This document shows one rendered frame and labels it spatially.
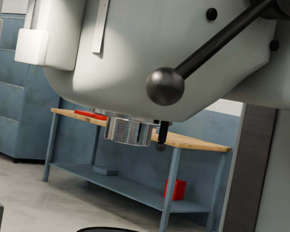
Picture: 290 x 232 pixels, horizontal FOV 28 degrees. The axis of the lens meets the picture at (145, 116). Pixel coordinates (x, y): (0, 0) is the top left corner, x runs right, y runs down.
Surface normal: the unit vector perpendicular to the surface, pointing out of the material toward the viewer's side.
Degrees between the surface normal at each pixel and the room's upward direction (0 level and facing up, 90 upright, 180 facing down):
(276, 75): 90
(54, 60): 90
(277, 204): 90
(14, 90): 90
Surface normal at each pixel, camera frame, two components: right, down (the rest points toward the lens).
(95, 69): -0.54, 0.10
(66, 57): 0.65, 0.15
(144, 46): -0.01, 0.30
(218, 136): -0.74, -0.10
